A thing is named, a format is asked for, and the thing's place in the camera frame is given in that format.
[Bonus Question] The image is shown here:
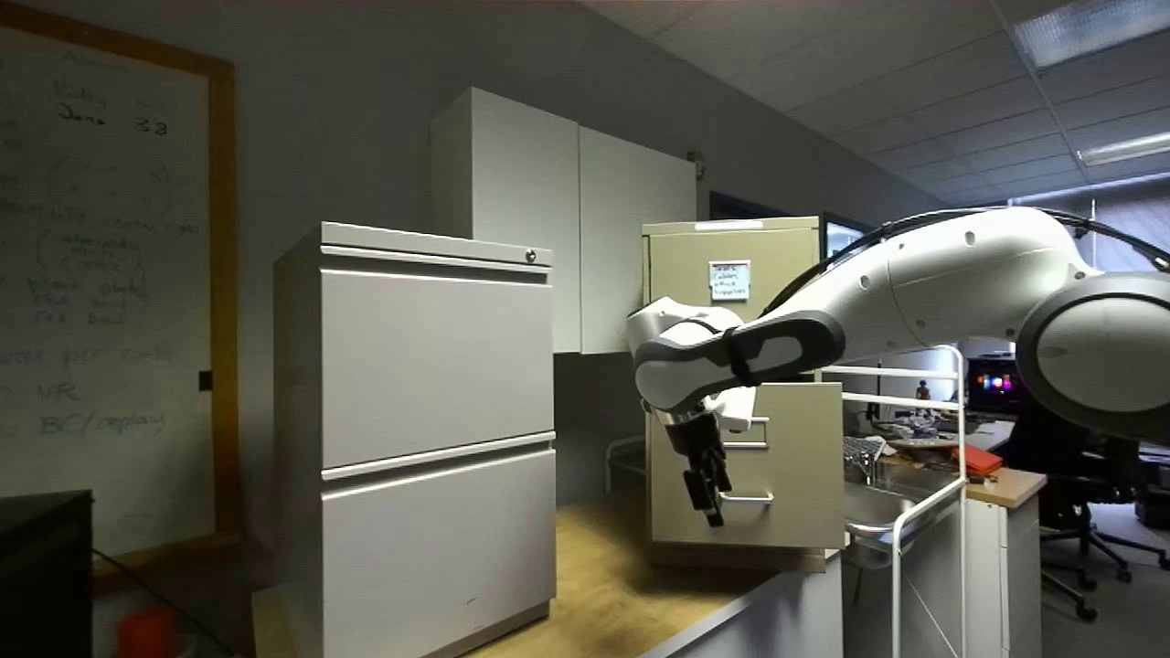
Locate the silver drawer handle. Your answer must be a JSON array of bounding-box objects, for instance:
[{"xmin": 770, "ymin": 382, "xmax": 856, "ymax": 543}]
[{"xmin": 721, "ymin": 488, "xmax": 775, "ymax": 509}]

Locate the white wall cabinet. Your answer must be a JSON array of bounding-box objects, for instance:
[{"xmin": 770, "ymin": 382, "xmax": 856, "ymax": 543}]
[{"xmin": 428, "ymin": 87, "xmax": 700, "ymax": 354}]

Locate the large grey lateral cabinet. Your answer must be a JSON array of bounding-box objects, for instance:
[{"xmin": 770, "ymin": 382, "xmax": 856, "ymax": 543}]
[{"xmin": 274, "ymin": 218, "xmax": 557, "ymax": 658}]

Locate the black office chair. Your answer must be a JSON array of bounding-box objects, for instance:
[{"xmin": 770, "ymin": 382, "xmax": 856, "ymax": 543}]
[{"xmin": 1004, "ymin": 399, "xmax": 1170, "ymax": 580}]

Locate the red object on desk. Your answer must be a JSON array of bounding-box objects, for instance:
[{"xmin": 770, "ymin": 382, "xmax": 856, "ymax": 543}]
[{"xmin": 961, "ymin": 446, "xmax": 1002, "ymax": 481}]

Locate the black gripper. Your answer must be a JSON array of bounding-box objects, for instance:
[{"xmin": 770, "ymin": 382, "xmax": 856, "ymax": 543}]
[{"xmin": 666, "ymin": 413, "xmax": 731, "ymax": 526}]

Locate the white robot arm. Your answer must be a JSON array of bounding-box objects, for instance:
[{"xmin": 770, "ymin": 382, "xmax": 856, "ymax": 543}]
[{"xmin": 629, "ymin": 205, "xmax": 1170, "ymax": 524}]

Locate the orange object on floor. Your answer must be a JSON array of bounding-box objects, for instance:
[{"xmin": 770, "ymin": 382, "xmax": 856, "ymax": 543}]
[{"xmin": 116, "ymin": 608, "xmax": 179, "ymax": 658}]

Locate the wood framed whiteboard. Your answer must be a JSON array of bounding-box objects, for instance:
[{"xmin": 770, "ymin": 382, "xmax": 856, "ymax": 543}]
[{"xmin": 0, "ymin": 0, "xmax": 240, "ymax": 554}]

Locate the black box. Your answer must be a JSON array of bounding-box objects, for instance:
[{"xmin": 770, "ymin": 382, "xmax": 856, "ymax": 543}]
[{"xmin": 0, "ymin": 494, "xmax": 93, "ymax": 658}]

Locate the beige cabinet drawer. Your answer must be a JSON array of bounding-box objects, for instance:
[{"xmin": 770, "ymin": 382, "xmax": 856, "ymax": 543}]
[{"xmin": 644, "ymin": 379, "xmax": 846, "ymax": 549}]

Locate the white paper label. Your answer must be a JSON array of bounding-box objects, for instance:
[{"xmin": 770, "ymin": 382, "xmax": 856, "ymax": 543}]
[{"xmin": 705, "ymin": 260, "xmax": 755, "ymax": 304}]

